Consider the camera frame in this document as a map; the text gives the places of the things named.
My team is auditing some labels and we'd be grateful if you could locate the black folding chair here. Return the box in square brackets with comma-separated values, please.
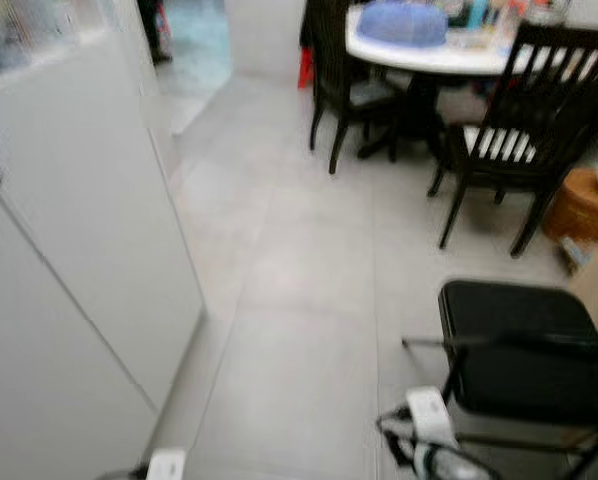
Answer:
[400, 279, 598, 480]

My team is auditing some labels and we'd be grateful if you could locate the blue mesh food cover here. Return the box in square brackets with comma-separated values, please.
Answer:
[356, 0, 449, 50]

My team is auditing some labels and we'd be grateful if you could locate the white round dining table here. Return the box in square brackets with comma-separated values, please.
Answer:
[344, 4, 598, 167]

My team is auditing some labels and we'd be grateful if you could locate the dark wooden slatted chair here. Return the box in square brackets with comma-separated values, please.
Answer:
[300, 0, 402, 177]
[427, 21, 598, 258]

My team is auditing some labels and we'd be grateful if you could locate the red plastic stool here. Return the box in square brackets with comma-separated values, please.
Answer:
[296, 44, 316, 92]

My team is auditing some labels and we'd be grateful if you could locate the white tall cabinet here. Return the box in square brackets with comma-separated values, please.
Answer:
[0, 28, 206, 480]

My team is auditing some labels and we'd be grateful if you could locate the dark upright background object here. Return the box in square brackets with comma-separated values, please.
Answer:
[137, 0, 172, 67]

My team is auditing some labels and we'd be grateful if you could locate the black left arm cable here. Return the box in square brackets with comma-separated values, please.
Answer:
[97, 464, 150, 480]

